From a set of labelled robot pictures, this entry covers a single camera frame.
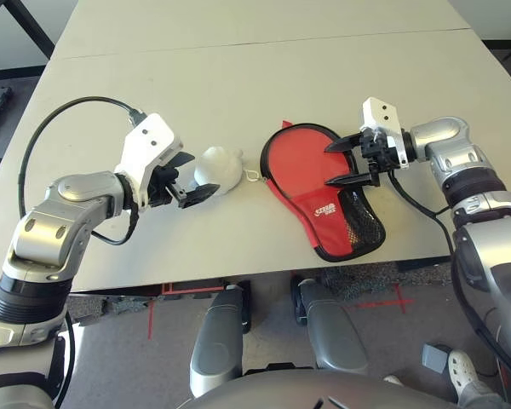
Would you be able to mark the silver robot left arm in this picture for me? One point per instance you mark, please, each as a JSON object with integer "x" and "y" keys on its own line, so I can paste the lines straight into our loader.
{"x": 55, "y": 221}

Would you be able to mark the grey robot leg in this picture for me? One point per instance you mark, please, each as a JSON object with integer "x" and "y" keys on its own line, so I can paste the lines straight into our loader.
{"x": 336, "y": 336}
{"x": 217, "y": 349}

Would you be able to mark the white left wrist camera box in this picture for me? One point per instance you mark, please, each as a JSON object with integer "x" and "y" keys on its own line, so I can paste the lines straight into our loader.
{"x": 147, "y": 145}

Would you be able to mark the red and black paddle case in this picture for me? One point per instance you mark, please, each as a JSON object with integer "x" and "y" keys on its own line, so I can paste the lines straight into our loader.
{"x": 306, "y": 162}

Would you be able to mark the grey robot right leg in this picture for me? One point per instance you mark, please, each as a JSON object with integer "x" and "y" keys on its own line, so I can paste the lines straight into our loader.
{"x": 336, "y": 336}

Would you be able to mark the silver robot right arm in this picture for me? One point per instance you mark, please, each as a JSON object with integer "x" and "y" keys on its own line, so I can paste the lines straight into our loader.
{"x": 447, "y": 140}

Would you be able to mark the dark speckled floor mat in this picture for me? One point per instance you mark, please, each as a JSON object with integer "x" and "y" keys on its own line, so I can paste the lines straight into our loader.
{"x": 357, "y": 281}

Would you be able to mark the small grey box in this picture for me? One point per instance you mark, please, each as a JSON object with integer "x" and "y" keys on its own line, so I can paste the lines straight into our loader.
{"x": 435, "y": 360}

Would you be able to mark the grey foam puzzle mat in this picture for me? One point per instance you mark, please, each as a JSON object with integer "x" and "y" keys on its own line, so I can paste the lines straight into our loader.
{"x": 110, "y": 304}

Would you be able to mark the grey robot torso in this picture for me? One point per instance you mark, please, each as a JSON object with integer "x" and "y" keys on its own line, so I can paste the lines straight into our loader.
{"x": 323, "y": 392}

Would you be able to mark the grey robot left leg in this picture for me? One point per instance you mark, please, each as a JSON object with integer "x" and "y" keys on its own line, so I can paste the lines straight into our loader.
{"x": 217, "y": 349}

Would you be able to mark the white perforated shoe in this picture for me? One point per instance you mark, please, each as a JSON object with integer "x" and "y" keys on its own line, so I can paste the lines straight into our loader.
{"x": 462, "y": 370}
{"x": 394, "y": 380}

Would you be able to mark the grey trouser leg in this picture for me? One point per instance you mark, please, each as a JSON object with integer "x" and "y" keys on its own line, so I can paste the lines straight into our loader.
{"x": 481, "y": 396}

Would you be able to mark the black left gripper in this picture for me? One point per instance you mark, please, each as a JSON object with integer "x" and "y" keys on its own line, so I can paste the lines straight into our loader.
{"x": 164, "y": 187}

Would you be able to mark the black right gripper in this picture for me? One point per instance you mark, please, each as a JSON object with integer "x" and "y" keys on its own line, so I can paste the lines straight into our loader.
{"x": 379, "y": 159}

